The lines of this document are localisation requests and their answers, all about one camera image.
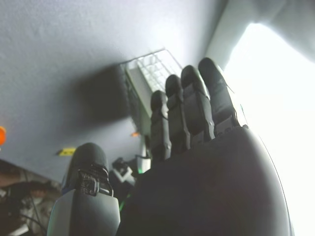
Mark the pale green board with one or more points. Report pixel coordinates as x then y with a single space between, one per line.
136 83

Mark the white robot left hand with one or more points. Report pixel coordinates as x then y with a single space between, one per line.
209 191

